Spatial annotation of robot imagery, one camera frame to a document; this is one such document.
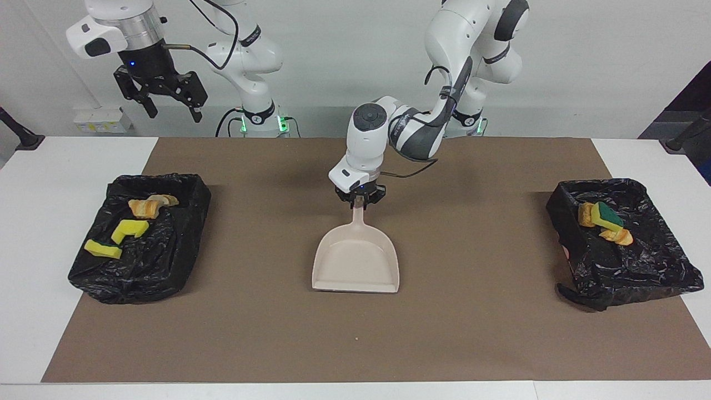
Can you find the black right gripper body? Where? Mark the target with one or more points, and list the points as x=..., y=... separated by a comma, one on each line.
x=150, y=66

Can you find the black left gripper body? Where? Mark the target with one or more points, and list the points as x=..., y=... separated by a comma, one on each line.
x=361, y=196

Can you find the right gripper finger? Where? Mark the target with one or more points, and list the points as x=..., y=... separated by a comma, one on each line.
x=191, y=91
x=130, y=83

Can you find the beige plastic dustpan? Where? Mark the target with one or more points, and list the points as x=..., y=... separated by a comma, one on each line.
x=355, y=261

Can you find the small sliced bread piece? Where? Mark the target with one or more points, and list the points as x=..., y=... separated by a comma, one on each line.
x=166, y=200

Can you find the large sliced bread piece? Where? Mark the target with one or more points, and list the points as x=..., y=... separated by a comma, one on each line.
x=143, y=208

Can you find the notched yellow sponge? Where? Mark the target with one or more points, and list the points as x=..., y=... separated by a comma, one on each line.
x=129, y=228

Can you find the green and yellow sponge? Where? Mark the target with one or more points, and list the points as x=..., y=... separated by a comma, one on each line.
x=103, y=249

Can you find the brown bread roll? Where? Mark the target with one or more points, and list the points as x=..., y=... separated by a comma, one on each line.
x=585, y=215

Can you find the wavy yellow sponge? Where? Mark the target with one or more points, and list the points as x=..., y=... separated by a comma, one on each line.
x=606, y=216

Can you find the striped croissant bread piece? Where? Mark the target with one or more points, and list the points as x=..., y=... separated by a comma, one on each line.
x=617, y=237

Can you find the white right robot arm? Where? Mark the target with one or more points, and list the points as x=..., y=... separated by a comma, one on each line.
x=250, y=55

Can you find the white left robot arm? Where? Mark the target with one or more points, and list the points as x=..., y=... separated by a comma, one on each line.
x=366, y=139

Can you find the bin with black bag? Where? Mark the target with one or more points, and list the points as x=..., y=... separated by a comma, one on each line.
x=155, y=266
x=639, y=266

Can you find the white power box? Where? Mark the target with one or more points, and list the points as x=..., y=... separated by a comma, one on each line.
x=100, y=121

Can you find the black stand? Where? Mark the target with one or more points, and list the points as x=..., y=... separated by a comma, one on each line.
x=680, y=141
x=25, y=139

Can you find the brown table mat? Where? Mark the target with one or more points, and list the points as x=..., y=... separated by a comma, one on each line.
x=333, y=344

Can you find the dark background furniture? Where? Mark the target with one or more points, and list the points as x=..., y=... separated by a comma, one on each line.
x=697, y=89

